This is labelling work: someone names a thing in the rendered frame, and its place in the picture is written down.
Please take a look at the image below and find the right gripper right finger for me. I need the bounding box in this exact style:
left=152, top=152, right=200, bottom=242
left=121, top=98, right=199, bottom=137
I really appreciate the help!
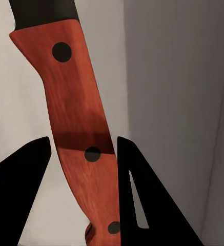
left=117, top=136, right=203, bottom=246

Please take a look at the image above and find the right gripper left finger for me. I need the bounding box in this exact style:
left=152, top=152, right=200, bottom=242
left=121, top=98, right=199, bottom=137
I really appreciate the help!
left=0, top=136, right=51, bottom=246

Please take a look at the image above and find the parer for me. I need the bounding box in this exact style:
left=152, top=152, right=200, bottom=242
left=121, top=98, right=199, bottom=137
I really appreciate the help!
left=9, top=0, right=121, bottom=246

